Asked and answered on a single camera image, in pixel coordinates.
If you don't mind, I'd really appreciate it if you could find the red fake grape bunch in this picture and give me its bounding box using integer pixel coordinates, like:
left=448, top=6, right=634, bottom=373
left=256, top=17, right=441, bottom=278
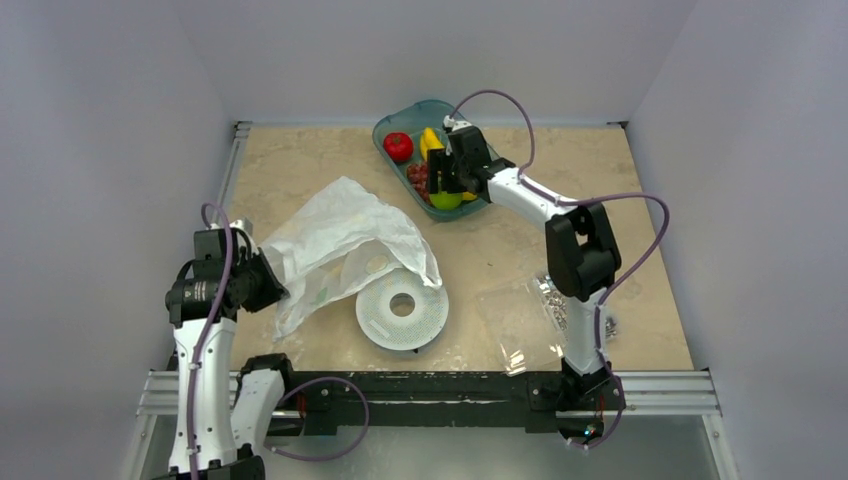
left=406, top=162, right=432, bottom=205

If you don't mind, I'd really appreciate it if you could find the red fake tomato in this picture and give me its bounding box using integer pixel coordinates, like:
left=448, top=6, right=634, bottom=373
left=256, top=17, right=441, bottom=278
left=382, top=132, right=414, bottom=164

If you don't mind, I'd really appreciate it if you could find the green fake fruit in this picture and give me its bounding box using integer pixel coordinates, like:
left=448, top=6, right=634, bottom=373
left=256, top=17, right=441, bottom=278
left=428, top=192, right=463, bottom=211

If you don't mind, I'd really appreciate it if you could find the white plastic bag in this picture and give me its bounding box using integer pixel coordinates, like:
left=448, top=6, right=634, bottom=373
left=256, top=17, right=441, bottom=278
left=260, top=176, right=443, bottom=342

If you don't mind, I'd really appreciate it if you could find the yellow fake fruit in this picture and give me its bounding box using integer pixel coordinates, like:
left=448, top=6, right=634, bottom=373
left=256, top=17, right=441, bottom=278
left=366, top=255, right=390, bottom=275

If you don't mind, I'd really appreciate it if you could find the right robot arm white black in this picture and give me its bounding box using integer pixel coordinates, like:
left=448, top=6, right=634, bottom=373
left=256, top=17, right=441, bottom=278
left=428, top=117, right=622, bottom=407

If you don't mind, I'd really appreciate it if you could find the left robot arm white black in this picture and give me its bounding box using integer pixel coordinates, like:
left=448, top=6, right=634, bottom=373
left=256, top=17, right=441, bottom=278
left=163, top=219, right=298, bottom=479

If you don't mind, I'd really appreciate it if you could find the yellow fake banana bunch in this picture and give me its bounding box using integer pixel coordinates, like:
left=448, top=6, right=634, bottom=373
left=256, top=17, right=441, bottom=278
left=419, top=127, right=445, bottom=162

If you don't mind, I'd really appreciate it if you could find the teal plastic tray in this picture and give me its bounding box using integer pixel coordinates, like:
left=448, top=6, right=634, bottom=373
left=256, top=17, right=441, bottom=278
left=372, top=99, right=488, bottom=222

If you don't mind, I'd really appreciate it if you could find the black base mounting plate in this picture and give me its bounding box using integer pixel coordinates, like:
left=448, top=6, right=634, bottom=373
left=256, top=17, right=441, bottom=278
left=271, top=371, right=627, bottom=437

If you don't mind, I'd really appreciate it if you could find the clear plastic screw box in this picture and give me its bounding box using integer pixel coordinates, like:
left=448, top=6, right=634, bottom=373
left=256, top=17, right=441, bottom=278
left=476, top=271, right=618, bottom=376

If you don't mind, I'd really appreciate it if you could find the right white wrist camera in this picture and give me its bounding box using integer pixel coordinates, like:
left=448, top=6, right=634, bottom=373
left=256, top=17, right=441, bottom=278
left=442, top=115, right=472, bottom=133

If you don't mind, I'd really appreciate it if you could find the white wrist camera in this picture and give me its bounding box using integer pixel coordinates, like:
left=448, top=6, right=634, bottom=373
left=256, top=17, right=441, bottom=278
left=229, top=218, right=253, bottom=241
left=442, top=115, right=472, bottom=133

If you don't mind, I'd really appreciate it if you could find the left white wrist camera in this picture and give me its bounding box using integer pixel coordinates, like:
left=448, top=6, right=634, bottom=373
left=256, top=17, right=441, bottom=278
left=229, top=218, right=253, bottom=241

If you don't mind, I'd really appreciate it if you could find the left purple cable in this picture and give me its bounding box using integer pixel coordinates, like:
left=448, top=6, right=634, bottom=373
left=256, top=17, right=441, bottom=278
left=185, top=202, right=371, bottom=480

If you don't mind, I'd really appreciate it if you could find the purple cable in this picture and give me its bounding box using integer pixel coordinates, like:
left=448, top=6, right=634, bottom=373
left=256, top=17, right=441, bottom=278
left=185, top=202, right=371, bottom=480
left=449, top=89, right=672, bottom=452

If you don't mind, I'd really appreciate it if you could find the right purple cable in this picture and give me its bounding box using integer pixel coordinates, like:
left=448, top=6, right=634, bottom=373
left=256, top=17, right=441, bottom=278
left=449, top=89, right=672, bottom=452

